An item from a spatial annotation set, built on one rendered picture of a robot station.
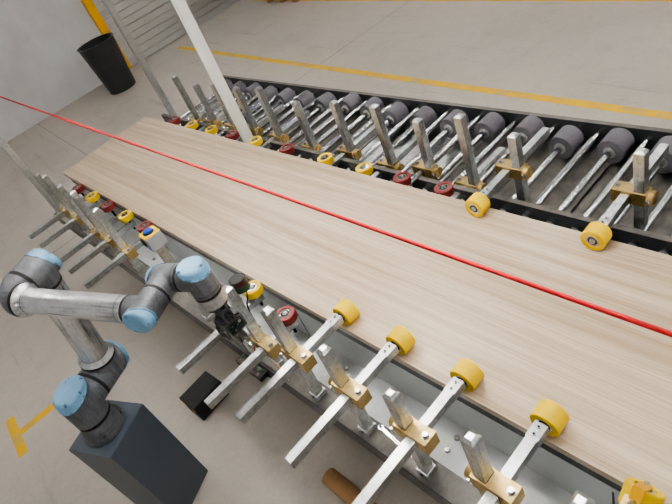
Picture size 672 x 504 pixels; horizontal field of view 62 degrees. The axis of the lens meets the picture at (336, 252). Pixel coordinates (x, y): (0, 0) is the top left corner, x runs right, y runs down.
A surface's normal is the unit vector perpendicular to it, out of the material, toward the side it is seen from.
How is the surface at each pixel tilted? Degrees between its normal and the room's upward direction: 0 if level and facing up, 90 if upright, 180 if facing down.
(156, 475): 90
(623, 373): 0
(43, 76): 90
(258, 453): 0
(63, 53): 90
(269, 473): 0
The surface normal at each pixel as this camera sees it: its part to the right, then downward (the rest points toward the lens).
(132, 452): 0.90, -0.04
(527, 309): -0.33, -0.72
